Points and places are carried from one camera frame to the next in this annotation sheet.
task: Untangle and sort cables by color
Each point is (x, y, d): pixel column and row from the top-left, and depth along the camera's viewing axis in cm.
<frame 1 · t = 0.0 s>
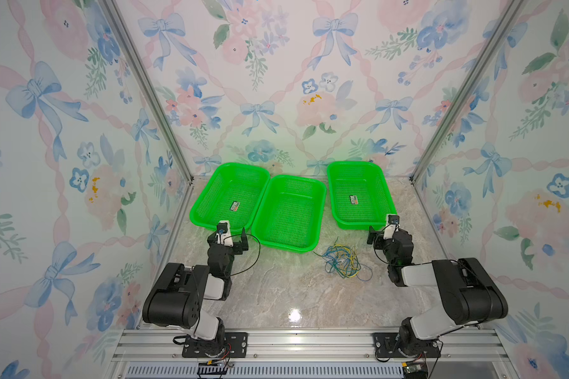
left hand: (233, 227, 90), fingers open
right hand: (386, 226, 93), fingers open
left green plastic basket: (231, 193, 116), on the table
middle green plastic basket: (291, 214, 109), on the table
right green plastic basket: (359, 195, 116), on the table
left basket barcode sticker: (235, 206, 111), on the table
right basket barcode sticker: (354, 199, 113), on the table

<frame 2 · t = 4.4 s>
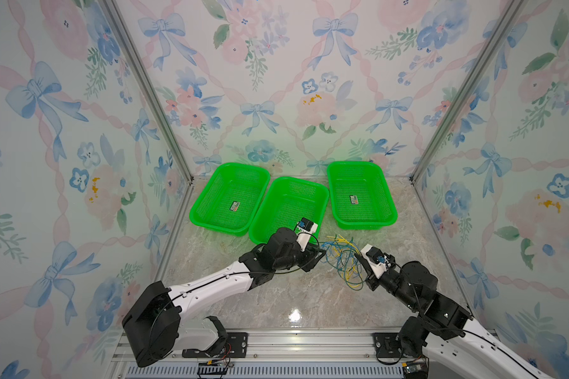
left hand: (323, 249, 75), fingers open
right hand: (360, 252, 72), fingers closed
the named things where they were.

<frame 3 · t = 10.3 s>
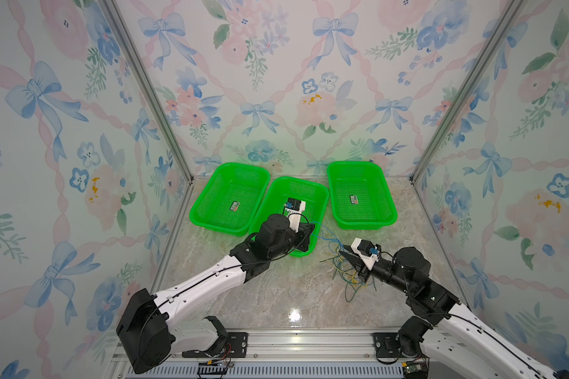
left hand: (316, 225, 73), fingers closed
right hand: (345, 246, 70), fingers closed
the named things where they were.

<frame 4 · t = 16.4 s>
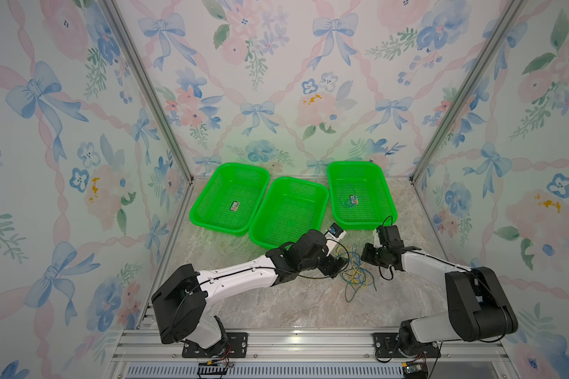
left hand: (341, 251, 76), fingers open
right hand: (364, 252, 94), fingers closed
the named things where they were.

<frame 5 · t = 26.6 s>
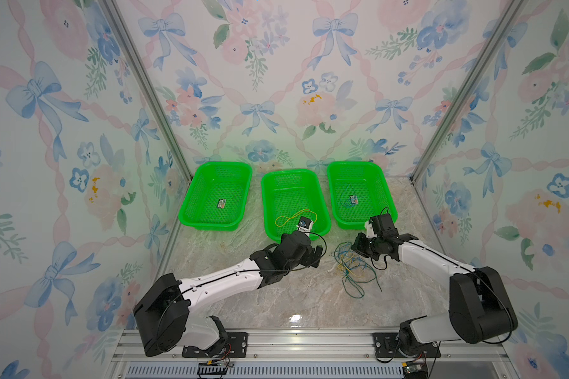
left hand: (312, 242, 80), fingers open
right hand: (352, 245, 91), fingers closed
left green plastic basket: (217, 196, 116), on the table
left basket barcode sticker: (221, 204, 112), on the table
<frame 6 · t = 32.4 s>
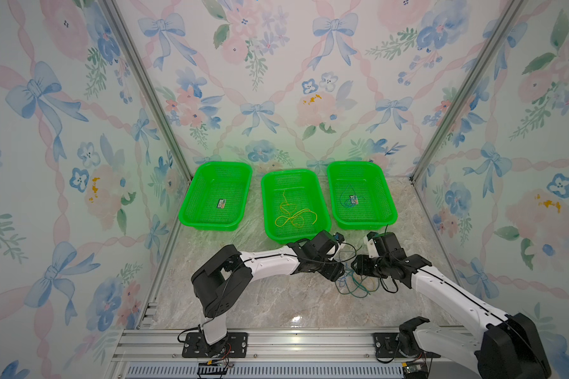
left hand: (340, 267, 84), fingers open
right hand: (358, 264, 85), fingers open
